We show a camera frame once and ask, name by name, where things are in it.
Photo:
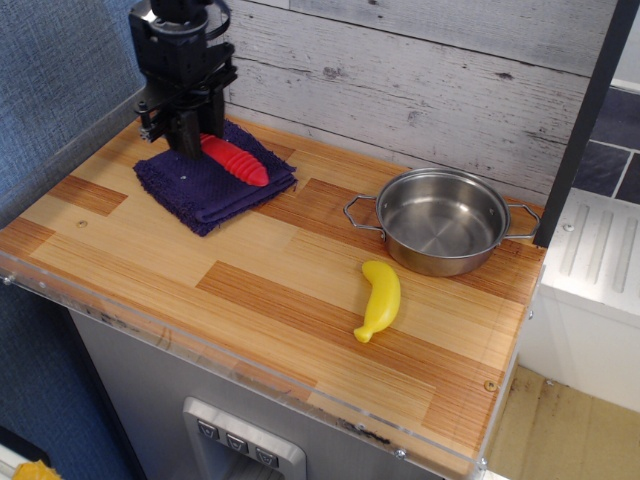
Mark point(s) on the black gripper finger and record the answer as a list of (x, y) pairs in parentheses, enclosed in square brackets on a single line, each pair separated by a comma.
[(211, 113), (184, 134)]

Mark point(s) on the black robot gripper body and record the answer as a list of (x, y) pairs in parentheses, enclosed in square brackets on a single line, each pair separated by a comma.
[(181, 53)]

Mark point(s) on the red handled metal fork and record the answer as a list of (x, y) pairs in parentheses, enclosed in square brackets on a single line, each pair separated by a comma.
[(239, 163)]

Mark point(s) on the purple folded rag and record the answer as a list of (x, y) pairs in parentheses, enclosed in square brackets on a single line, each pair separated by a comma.
[(201, 193)]

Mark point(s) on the clear acrylic table edge guard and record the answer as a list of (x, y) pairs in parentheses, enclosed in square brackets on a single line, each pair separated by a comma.
[(429, 383)]

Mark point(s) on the yellow plastic banana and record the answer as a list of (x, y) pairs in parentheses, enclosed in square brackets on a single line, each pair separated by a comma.
[(384, 299)]

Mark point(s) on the stainless steel pot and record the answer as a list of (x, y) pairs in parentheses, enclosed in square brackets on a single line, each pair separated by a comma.
[(441, 222)]

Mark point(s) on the silver toy dispenser panel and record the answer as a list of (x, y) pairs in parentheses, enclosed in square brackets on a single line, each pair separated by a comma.
[(228, 447)]

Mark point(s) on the white toy sink counter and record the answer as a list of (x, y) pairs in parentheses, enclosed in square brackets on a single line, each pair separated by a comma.
[(593, 259)]

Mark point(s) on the black vertical post right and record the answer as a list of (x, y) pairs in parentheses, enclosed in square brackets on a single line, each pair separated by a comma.
[(605, 67)]

